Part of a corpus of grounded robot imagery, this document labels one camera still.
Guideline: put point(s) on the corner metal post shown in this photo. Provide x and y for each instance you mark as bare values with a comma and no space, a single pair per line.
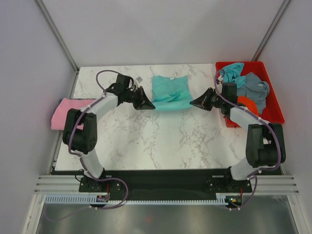
271,29
56,33

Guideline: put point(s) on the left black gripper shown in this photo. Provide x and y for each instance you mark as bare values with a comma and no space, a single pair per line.
143,103

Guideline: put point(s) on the red plastic bin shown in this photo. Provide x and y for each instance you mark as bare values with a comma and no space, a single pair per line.
272,112

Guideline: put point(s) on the left white cable duct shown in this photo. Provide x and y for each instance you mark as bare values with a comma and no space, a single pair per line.
76,199

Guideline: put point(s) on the teal t shirt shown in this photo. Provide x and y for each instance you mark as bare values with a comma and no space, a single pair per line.
170,94

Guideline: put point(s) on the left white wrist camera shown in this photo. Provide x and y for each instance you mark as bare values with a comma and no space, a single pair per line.
139,81

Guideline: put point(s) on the right white cable duct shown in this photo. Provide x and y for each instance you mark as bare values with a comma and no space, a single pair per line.
236,200

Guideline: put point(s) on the right corner metal post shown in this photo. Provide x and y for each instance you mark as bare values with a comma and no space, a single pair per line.
271,29

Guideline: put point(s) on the light blue t shirt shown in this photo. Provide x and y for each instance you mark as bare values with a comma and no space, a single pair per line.
232,73

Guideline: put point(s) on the grey t shirt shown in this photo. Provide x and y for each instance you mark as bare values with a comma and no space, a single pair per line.
256,90

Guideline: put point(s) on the aluminium rail frame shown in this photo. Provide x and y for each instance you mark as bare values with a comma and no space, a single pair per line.
266,185

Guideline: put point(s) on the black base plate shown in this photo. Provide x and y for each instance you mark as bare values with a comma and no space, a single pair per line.
164,184

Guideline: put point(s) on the white cable duct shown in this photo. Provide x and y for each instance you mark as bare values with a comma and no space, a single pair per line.
76,199
236,200

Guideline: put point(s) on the left corner metal post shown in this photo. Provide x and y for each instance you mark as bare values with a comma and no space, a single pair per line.
56,33

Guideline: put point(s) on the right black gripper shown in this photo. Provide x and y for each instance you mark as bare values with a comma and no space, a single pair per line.
203,101

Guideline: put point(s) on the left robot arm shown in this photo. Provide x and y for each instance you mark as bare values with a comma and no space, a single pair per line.
80,133

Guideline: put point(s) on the orange t shirt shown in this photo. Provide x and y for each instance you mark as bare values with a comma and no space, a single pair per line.
251,105

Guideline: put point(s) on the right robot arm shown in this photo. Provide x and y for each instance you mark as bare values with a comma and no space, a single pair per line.
265,145

